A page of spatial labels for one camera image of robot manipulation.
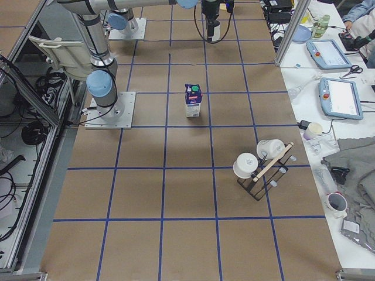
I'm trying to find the blue white milk carton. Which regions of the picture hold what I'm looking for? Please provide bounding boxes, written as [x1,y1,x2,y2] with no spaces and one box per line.
[185,84,203,118]

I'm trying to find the black wire mug rack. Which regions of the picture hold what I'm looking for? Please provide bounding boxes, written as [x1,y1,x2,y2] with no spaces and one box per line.
[237,153,292,201]

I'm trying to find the light grey plastic cup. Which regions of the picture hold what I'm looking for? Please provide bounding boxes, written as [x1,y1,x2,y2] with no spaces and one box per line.
[208,20,220,42]

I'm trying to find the black scissors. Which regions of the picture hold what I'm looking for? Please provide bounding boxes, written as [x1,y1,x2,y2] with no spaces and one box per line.
[340,64,363,79]

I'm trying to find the wooden rack handle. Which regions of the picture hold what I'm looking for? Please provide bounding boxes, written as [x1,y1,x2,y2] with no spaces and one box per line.
[253,142,294,182]

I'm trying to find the blue plate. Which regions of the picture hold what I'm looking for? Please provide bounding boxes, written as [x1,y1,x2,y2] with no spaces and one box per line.
[292,25,312,44]

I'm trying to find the green drinking bottle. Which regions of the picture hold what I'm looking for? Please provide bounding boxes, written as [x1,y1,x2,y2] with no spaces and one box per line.
[311,15,330,39]

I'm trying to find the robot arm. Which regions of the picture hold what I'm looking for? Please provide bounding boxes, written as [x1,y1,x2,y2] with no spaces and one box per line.
[104,1,225,44]
[58,1,197,121]

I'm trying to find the black cables on desk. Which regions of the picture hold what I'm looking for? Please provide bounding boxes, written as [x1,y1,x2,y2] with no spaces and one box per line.
[263,0,294,49]

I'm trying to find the lower teach pendant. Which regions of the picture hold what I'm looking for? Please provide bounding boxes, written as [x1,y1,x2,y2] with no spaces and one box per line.
[319,78,363,120]

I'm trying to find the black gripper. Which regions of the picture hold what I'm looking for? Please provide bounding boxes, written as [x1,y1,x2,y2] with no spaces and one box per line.
[201,0,220,41]

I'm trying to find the white plastic chair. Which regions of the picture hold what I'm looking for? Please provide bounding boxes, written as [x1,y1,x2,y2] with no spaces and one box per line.
[29,36,93,81]

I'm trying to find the aluminium frame post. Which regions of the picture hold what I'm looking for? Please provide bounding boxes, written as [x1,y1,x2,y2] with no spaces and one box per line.
[274,0,310,67]

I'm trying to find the upper teach pendant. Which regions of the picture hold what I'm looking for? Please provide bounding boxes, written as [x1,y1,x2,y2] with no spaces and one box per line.
[306,40,352,70]

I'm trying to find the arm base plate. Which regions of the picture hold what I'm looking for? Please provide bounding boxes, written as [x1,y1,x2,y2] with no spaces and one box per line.
[108,17,146,41]
[84,91,136,129]

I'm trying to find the small purple white cup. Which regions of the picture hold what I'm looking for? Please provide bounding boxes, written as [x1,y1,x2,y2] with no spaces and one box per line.
[303,122,323,141]

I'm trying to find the white mug on rack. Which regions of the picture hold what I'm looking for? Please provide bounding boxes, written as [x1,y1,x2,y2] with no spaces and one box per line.
[257,139,285,160]
[233,152,258,179]

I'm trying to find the white red rimmed mug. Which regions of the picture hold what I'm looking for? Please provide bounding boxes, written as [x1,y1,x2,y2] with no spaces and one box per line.
[323,191,348,219]

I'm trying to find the person at desk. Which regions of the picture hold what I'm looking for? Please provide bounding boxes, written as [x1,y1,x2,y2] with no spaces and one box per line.
[342,0,374,68]

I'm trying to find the grey cloth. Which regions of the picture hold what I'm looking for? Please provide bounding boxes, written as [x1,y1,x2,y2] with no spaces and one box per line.
[321,137,374,252]

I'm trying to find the teach pendant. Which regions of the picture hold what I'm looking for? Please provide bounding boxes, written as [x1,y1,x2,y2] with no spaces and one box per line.
[306,40,352,70]
[319,78,363,120]

